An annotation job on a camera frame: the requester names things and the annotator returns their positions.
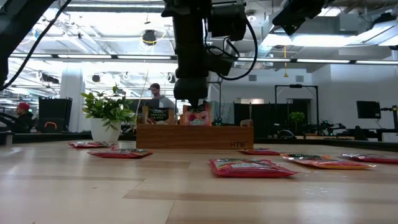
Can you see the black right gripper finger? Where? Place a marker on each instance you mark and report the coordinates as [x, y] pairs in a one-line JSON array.
[[295, 15]]

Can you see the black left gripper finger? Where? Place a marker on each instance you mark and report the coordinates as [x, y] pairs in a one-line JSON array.
[[191, 88]]

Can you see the orange tea bag packet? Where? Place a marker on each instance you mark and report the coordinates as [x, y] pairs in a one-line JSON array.
[[326, 163], [197, 116]]

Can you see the wooden three-compartment organiser box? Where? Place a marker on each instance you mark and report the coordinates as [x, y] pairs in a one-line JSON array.
[[192, 138]]

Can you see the red tea bag packet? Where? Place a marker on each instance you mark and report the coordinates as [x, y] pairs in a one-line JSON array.
[[373, 159], [259, 152], [124, 153], [248, 169], [90, 144]]

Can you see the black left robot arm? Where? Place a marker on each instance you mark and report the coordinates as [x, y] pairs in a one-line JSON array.
[[18, 25]]

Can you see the background black robot arm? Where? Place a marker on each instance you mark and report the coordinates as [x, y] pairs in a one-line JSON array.
[[326, 126]]

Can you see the person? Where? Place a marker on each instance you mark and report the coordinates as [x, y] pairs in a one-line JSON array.
[[25, 119], [161, 99]]

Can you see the black ceiling-hung device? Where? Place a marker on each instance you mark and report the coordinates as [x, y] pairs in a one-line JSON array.
[[149, 37]]

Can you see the black desk monitor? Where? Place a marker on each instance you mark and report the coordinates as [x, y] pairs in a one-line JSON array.
[[136, 105]]

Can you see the green potted plant white pot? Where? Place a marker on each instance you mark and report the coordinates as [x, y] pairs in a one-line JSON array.
[[105, 130]]

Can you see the background potted plant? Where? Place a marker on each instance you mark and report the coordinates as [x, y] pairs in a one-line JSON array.
[[297, 116]]

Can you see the black background desk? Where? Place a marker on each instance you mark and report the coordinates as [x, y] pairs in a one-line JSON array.
[[373, 132]]

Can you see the grey metal cup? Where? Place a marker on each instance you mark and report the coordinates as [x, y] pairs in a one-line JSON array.
[[7, 138]]

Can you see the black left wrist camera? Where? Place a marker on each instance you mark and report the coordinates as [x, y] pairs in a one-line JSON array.
[[228, 20]]

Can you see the silver ventilation duct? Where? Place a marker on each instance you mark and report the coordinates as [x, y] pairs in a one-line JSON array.
[[264, 49]]

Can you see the black station frame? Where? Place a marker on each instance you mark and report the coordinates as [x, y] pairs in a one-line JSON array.
[[295, 86]]

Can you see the black wall monitor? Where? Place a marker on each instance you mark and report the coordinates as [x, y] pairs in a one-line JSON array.
[[368, 109]]

